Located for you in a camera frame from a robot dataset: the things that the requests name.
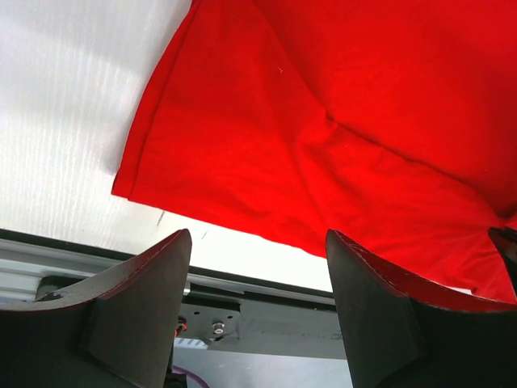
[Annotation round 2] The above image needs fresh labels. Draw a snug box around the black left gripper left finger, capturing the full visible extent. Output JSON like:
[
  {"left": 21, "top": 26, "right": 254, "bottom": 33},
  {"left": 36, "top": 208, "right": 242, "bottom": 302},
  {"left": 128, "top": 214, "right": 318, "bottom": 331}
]
[{"left": 1, "top": 230, "right": 191, "bottom": 387}]

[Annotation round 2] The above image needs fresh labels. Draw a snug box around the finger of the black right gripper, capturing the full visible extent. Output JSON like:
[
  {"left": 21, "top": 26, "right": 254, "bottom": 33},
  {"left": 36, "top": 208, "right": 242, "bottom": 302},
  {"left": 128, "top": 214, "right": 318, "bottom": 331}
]
[{"left": 488, "top": 227, "right": 516, "bottom": 299}]

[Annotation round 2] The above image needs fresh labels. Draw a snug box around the left white cable duct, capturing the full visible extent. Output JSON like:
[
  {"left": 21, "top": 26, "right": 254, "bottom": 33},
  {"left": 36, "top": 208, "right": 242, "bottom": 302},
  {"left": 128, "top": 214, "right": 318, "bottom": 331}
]
[{"left": 174, "top": 337, "right": 208, "bottom": 350}]

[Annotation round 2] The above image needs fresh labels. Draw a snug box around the red t shirt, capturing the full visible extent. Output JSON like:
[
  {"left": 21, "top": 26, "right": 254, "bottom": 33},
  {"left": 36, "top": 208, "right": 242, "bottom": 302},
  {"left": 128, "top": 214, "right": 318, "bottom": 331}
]
[{"left": 112, "top": 1, "right": 516, "bottom": 303}]

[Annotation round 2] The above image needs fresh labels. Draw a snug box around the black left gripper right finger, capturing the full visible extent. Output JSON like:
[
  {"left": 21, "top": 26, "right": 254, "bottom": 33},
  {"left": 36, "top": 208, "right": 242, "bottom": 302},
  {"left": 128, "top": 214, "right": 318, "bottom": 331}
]
[{"left": 326, "top": 230, "right": 516, "bottom": 387}]

